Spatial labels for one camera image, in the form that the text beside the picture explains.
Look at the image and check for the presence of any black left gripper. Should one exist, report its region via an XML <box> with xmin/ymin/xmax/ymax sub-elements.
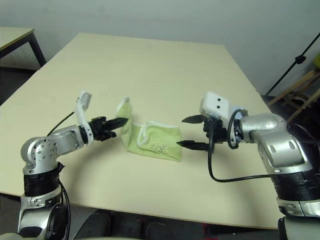
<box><xmin>87</xmin><ymin>116</ymin><xmax>130</xmax><ymax>143</ymax></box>

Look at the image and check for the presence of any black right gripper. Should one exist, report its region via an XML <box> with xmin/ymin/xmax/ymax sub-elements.
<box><xmin>176</xmin><ymin>114</ymin><xmax>228</xmax><ymax>153</ymax></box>

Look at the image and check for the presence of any green towel with white trim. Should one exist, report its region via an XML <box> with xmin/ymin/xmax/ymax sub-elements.
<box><xmin>116</xmin><ymin>96</ymin><xmax>183</xmax><ymax>163</ymax></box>

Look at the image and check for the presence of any dark left robot foot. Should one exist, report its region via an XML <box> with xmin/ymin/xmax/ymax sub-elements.
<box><xmin>84</xmin><ymin>213</ymin><xmax>112</xmax><ymax>238</ymax></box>

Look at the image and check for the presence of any dark robot foot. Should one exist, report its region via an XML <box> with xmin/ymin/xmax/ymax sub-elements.
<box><xmin>84</xmin><ymin>213</ymin><xmax>112</xmax><ymax>238</ymax></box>
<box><xmin>142</xmin><ymin>221</ymin><xmax>173</xmax><ymax>240</ymax></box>

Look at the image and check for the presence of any dark right robot foot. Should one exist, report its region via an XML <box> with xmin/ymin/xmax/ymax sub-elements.
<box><xmin>142</xmin><ymin>221</ymin><xmax>173</xmax><ymax>240</ymax></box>

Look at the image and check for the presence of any black office chair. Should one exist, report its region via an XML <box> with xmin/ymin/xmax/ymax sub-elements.
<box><xmin>284</xmin><ymin>89</ymin><xmax>320</xmax><ymax>151</ymax></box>

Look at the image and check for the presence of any wooden stool with green cushion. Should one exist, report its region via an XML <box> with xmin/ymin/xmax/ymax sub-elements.
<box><xmin>267</xmin><ymin>52</ymin><xmax>320</xmax><ymax>123</ymax></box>

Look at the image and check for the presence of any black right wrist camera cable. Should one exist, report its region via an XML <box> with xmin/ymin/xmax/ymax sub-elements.
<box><xmin>206</xmin><ymin>108</ymin><xmax>273</xmax><ymax>183</ymax></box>

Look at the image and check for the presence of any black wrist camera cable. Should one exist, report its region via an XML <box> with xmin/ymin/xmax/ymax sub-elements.
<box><xmin>206</xmin><ymin>108</ymin><xmax>273</xmax><ymax>183</ymax></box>
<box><xmin>46</xmin><ymin>111</ymin><xmax>77</xmax><ymax>137</ymax></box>

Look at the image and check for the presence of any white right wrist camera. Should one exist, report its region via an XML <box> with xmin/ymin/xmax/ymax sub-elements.
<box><xmin>198</xmin><ymin>91</ymin><xmax>247</xmax><ymax>150</ymax></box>

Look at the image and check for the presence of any black left wrist camera cable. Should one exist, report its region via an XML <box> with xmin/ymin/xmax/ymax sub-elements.
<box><xmin>46</xmin><ymin>111</ymin><xmax>77</xmax><ymax>137</ymax></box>

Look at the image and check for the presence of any beige side table black frame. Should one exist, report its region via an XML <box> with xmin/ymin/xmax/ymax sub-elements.
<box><xmin>0</xmin><ymin>26</ymin><xmax>47</xmax><ymax>73</ymax></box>

